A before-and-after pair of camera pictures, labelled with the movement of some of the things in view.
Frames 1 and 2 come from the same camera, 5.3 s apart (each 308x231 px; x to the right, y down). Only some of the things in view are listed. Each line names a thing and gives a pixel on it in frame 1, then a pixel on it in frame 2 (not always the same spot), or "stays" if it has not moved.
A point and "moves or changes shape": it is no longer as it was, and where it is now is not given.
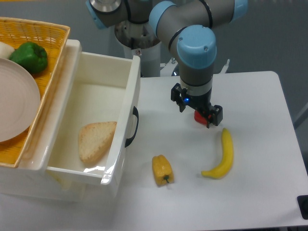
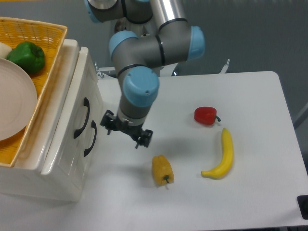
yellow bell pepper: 162,171 stays
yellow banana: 227,158 stays
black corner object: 302,202 stays
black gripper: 203,102 -> 110,121
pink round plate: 19,99 stays
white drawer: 94,114 moves or changes shape
